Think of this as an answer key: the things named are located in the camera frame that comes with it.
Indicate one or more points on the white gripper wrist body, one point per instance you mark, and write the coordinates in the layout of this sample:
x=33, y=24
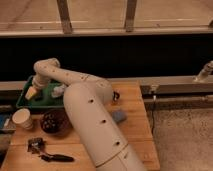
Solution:
x=40, y=82

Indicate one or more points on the crumpled white cloth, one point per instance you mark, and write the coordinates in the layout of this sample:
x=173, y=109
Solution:
x=58, y=91

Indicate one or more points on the white paper cup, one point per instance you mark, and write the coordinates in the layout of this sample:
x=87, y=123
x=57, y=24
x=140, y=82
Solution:
x=22, y=117

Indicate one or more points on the blue sponge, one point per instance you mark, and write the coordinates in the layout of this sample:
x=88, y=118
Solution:
x=119, y=116

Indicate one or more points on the green plastic tray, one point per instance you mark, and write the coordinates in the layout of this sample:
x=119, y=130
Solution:
x=43, y=100

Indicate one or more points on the blue object at edge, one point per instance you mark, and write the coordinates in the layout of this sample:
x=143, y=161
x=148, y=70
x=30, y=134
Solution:
x=5, y=123

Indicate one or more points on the dark brown bowl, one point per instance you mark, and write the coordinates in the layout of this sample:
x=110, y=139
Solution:
x=54, y=121

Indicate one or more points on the small metal cup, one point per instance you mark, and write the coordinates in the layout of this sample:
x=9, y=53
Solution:
x=116, y=96

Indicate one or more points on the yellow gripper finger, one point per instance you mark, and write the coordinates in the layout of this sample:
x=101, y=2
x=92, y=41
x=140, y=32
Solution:
x=31, y=92

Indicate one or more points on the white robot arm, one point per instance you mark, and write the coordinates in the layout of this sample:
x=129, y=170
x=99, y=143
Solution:
x=84, y=101

